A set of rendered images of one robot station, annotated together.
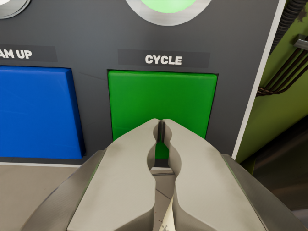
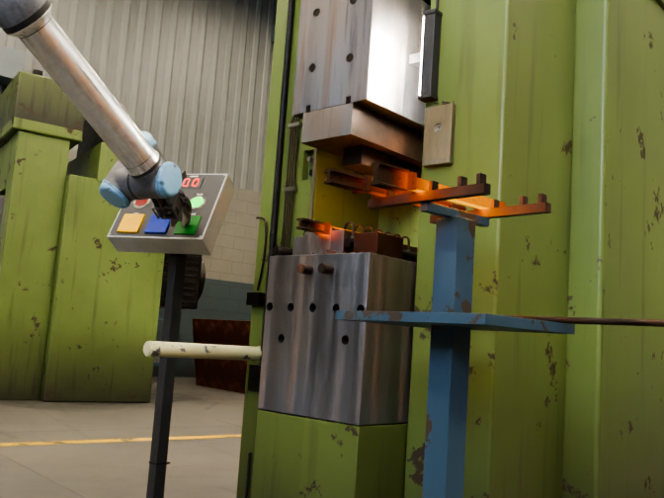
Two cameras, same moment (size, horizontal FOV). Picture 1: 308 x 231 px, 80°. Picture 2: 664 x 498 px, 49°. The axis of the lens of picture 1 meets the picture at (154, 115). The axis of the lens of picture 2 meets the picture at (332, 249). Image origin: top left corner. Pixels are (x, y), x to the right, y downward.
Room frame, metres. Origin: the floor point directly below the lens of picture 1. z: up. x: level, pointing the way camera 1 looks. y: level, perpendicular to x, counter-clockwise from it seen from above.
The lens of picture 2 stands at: (-1.93, -1.14, 0.68)
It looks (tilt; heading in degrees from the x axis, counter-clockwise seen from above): 7 degrees up; 18
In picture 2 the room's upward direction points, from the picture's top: 4 degrees clockwise
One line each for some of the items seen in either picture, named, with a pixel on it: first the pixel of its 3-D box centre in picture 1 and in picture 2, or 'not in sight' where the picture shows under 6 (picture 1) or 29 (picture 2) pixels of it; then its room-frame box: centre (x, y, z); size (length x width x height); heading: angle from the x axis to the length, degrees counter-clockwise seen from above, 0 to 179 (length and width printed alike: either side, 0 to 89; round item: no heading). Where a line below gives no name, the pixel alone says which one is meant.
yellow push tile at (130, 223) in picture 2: not in sight; (131, 223); (0.07, 0.20, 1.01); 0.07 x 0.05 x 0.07; 91
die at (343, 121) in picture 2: not in sight; (370, 140); (0.24, -0.53, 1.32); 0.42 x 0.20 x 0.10; 156
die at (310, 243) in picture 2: not in sight; (363, 252); (0.24, -0.53, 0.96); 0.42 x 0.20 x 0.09; 156
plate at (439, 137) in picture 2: not in sight; (439, 135); (0.04, -0.79, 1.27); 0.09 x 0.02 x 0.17; 66
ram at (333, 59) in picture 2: not in sight; (384, 63); (0.22, -0.57, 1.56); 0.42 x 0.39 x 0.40; 156
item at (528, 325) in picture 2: not in sight; (451, 321); (-0.38, -0.91, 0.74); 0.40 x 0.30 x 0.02; 59
